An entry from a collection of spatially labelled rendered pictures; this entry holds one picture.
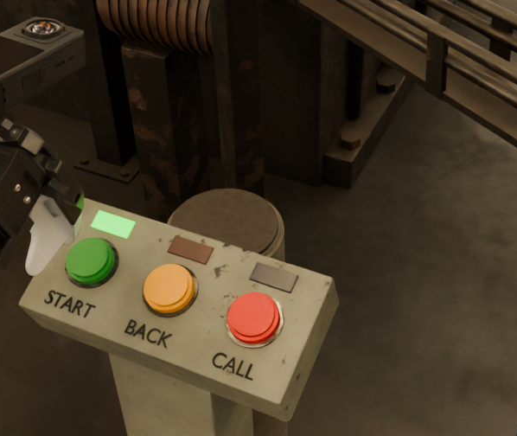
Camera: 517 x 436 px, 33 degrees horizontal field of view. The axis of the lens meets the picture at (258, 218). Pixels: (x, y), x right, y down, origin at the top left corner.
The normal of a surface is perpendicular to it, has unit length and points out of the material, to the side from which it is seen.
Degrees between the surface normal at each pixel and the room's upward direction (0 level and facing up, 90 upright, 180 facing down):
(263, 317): 20
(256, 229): 0
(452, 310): 0
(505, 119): 6
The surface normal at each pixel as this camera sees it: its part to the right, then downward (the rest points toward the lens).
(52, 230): 0.91, 0.30
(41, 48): 0.06, -0.81
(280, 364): -0.18, -0.48
